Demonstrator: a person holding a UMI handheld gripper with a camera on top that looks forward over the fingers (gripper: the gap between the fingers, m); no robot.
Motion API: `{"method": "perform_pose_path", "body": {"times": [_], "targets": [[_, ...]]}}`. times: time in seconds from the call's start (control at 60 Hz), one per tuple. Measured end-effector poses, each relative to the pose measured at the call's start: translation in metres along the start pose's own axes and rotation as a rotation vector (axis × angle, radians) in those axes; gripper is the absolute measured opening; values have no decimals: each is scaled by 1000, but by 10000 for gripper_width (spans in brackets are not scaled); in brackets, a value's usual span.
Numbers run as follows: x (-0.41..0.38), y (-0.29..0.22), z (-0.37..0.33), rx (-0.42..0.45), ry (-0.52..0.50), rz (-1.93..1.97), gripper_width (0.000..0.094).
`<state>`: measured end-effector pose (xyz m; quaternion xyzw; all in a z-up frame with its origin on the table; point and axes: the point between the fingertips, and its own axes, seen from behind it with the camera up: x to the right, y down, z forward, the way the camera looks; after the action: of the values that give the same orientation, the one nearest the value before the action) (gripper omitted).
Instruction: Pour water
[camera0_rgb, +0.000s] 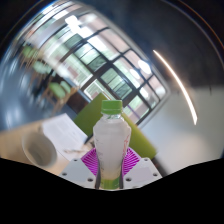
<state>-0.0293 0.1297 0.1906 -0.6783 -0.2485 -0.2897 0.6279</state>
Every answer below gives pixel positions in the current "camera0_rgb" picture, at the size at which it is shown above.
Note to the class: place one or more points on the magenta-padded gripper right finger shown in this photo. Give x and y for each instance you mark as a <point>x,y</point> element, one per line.
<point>143,171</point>

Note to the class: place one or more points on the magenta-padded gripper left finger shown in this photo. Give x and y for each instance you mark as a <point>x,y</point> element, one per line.
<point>78,171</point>

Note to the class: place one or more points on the green-capped clear drink bottle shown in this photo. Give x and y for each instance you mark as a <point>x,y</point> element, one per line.
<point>111,143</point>

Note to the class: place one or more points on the green upholstered booth bench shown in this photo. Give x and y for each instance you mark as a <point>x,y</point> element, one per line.
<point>141,141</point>

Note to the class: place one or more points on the white printed paper sheet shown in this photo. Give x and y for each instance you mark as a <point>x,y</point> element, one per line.
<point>63,133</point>

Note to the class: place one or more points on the beige patterned cup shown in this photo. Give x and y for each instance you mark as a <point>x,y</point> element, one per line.
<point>40,150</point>

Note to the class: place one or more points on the group of green-seated wooden chairs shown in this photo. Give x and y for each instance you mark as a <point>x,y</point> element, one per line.
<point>56,90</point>

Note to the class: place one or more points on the long curved linear light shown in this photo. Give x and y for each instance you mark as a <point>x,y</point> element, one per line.
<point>180,86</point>

